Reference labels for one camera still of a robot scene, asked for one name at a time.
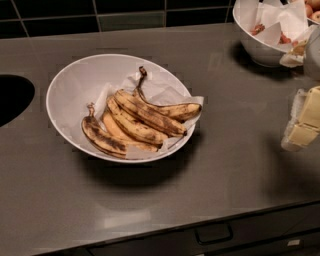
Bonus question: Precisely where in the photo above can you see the dark round sink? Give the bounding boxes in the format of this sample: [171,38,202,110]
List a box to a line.
[0,75,35,127]

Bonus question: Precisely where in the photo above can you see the red fruit pieces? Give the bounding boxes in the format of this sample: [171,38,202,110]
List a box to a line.
[250,23,298,46]

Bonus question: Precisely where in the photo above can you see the white paper bowl liner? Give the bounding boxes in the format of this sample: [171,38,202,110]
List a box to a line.
[95,73,204,163]

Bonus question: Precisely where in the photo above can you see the grey drawer front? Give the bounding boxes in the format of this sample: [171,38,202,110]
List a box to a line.
[87,202,320,256]

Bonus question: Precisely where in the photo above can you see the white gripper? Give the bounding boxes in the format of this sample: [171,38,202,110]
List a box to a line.
[280,25,320,152]

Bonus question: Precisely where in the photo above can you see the apples in far bowl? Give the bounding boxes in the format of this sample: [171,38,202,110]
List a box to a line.
[305,0,320,23]

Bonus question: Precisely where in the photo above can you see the spotted banana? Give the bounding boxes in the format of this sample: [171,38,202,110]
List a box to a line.
[81,103,127,158]
[114,89,187,137]
[106,96,168,146]

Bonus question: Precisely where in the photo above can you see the pale orange lower banana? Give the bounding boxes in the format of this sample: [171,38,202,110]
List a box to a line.
[101,111,158,152]

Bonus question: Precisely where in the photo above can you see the large white bowl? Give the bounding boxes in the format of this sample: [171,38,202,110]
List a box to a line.
[45,53,197,164]

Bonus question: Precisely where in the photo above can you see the black drawer handle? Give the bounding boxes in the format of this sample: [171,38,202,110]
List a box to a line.
[194,223,233,245]

